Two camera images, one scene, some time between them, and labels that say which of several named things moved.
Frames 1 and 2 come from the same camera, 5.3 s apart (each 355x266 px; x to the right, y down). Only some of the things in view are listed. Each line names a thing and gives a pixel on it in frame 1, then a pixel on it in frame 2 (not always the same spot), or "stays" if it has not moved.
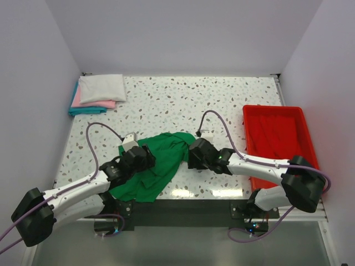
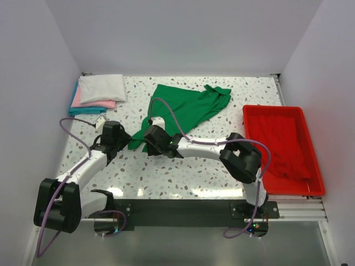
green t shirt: (170, 150) -> (182, 110)
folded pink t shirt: (76, 103) stays
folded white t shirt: (102, 87) stays
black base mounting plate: (188, 213) stays
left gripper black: (148, 156) -> (122, 139)
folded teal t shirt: (78, 111) stays
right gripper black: (193, 154) -> (151, 137)
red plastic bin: (278, 133) stays
